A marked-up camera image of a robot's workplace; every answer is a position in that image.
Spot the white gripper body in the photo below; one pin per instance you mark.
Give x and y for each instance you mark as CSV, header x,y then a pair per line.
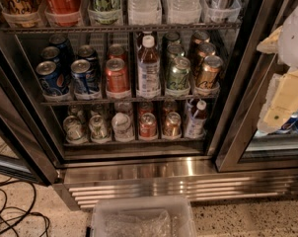
x,y
294,39

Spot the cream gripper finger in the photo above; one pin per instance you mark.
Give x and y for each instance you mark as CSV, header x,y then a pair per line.
x,y
270,44

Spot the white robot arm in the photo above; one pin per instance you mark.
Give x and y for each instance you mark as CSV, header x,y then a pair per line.
x,y
288,41

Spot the blue Pepsi can right fridge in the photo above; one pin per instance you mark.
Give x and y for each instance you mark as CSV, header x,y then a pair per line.
x,y
286,127

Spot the clear water bottle right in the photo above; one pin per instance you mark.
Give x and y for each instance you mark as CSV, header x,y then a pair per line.
x,y
183,11

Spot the clear water bottle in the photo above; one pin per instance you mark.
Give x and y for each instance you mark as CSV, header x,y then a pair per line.
x,y
144,12
122,128
183,11

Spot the bottom tea bottle white cap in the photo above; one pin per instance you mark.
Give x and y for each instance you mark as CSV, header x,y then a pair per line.
x,y
196,116

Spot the clear water bottle left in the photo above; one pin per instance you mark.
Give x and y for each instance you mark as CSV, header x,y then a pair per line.
x,y
144,12

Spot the bottom clear water bottle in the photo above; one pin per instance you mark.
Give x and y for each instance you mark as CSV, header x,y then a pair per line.
x,y
122,128

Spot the stainless steel display fridge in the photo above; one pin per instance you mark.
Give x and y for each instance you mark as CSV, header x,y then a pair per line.
x,y
232,159

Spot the green LaCroix can top shelf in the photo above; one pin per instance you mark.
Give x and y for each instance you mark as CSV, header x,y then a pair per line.
x,y
105,11

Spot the yellow LaCroix can top shelf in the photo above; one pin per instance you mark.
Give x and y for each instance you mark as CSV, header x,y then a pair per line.
x,y
23,10

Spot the open fridge glass door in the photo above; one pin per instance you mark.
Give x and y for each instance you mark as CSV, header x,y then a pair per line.
x,y
29,162

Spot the middle gold LaCroix can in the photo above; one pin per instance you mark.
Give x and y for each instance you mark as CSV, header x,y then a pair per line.
x,y
204,49

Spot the gold lacroix can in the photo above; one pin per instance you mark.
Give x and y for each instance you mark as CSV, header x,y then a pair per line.
x,y
204,49
196,38
208,73

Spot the rear gold LaCroix can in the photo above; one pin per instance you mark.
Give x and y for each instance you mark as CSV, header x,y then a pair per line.
x,y
196,38

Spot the front gold LaCroix can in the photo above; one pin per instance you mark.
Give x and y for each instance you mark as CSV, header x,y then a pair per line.
x,y
208,73

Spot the middle green LaCroix can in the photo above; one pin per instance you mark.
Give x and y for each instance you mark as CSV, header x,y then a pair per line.
x,y
174,50

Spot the rear green LaCroix can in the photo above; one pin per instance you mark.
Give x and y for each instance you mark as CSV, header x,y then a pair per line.
x,y
171,38

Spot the front green LaCroix can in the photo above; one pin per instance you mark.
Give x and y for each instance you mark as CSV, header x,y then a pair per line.
x,y
177,82

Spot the bottom front bronze can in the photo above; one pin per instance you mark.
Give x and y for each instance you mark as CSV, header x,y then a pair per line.
x,y
172,125

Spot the bottom front red can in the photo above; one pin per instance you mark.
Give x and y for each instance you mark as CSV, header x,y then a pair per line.
x,y
148,126

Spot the rear orange soda can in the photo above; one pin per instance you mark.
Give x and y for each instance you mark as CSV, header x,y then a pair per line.
x,y
117,51

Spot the orange soda can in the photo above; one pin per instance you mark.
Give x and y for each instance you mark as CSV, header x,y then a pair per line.
x,y
118,86
117,51

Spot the front orange soda can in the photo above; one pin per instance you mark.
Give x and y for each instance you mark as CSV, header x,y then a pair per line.
x,y
118,86

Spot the rear blue Pepsi can right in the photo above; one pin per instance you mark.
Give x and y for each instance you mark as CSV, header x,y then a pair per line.
x,y
87,52

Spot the blue pepsi can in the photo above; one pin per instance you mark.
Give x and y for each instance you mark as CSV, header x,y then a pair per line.
x,y
86,82
52,53
52,81
64,45
87,52

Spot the front blue Pepsi can right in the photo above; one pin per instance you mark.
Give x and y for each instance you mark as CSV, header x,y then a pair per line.
x,y
86,82

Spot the clear plastic bin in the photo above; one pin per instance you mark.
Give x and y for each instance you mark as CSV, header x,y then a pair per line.
x,y
166,216

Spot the rear blue Pepsi can left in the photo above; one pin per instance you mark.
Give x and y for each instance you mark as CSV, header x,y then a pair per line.
x,y
64,45

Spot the red Coca-Cola can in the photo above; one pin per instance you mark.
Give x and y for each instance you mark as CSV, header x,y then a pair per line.
x,y
64,12

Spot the bottom front silver can left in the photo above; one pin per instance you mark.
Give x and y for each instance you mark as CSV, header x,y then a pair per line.
x,y
75,131

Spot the front blue Pepsi can left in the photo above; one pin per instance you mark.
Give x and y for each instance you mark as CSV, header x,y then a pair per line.
x,y
52,81

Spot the middle blue Pepsi can left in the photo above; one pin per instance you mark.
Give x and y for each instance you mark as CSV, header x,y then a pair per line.
x,y
52,53

